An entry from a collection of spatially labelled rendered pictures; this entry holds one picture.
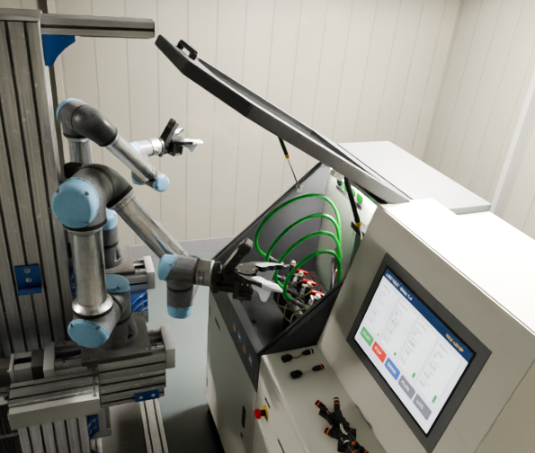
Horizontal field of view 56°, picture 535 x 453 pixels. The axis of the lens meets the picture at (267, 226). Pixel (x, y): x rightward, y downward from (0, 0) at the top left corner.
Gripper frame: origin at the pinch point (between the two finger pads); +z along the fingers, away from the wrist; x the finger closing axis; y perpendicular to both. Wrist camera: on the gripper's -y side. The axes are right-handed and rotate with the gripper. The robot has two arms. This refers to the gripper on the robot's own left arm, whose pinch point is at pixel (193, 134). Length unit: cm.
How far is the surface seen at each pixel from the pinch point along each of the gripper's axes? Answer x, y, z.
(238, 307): 71, 41, -26
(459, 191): 114, -20, 37
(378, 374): 137, 14, -32
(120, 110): -121, 42, 35
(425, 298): 138, -16, -26
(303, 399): 122, 31, -45
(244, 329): 82, 40, -33
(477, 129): 40, 22, 244
